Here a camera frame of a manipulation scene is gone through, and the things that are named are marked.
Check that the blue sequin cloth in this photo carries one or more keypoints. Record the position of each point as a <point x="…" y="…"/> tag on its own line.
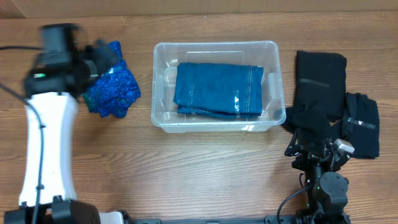
<point x="115" y="91"/>

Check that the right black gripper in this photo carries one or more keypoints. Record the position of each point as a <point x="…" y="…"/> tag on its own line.
<point x="311" y="154"/>

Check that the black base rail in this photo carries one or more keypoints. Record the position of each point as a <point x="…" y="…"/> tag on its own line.
<point x="202" y="221"/>

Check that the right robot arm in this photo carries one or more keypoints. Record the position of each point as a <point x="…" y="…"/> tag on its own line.
<point x="326" y="189"/>

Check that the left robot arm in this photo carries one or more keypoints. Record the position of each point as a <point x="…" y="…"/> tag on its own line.
<point x="62" y="71"/>

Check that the black folded garment right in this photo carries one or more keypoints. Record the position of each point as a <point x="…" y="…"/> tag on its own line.
<point x="360" y="126"/>

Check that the clear plastic storage bin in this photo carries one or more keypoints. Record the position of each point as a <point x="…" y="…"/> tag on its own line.
<point x="167" y="57"/>

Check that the small black garment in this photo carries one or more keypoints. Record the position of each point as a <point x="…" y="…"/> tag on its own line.
<point x="312" y="121"/>

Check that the large black folded garment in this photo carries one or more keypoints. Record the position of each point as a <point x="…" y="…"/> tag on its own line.
<point x="321" y="79"/>

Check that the blue denim jeans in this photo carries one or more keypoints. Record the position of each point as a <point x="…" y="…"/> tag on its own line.
<point x="219" y="90"/>

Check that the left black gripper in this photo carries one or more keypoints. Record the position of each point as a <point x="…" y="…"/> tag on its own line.
<point x="101" y="53"/>

